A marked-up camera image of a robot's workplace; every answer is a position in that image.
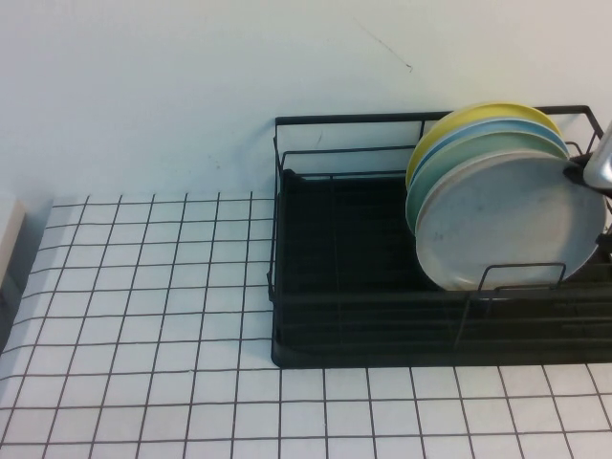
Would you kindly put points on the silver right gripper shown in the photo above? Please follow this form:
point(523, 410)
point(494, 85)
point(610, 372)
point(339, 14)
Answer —
point(602, 158)

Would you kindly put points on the white plate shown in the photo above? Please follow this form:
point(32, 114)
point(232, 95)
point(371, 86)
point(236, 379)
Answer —
point(502, 225)

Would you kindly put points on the blue plate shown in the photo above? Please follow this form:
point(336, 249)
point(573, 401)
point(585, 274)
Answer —
point(516, 126)

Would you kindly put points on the green plate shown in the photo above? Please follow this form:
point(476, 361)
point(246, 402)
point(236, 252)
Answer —
point(459, 158)

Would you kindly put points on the yellow plate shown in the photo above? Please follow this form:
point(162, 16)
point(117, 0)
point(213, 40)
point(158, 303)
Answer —
point(459, 119)

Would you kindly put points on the white grid-pattern table cover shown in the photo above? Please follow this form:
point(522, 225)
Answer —
point(143, 287)

